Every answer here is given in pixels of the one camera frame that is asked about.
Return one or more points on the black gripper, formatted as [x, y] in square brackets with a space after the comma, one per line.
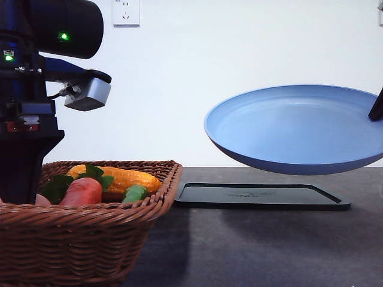
[28, 133]

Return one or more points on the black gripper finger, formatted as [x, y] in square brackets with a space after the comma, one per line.
[376, 111]

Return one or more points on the brown egg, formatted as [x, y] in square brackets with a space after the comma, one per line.
[40, 200]

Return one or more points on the blue plate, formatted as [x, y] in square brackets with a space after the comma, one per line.
[297, 129]

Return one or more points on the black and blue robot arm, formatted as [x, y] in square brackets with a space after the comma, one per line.
[32, 34]

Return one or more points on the brown wicker basket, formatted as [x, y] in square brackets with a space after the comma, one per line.
[82, 245]

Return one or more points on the green toy leaves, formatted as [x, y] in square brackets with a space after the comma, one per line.
[55, 187]

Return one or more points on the orange toy carrot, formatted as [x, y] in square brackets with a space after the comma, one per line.
[83, 191]

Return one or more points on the yellow toy corn cob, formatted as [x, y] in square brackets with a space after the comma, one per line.
[123, 179]

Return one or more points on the green toy vegetable piece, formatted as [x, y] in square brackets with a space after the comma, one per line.
[134, 193]

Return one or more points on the black tray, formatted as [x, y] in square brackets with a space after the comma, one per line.
[258, 196]

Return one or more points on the black camera cable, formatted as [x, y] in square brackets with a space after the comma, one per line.
[67, 91]

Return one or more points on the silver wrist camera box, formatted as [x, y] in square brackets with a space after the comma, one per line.
[94, 96]

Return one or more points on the white wall socket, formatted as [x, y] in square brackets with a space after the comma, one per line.
[126, 14]

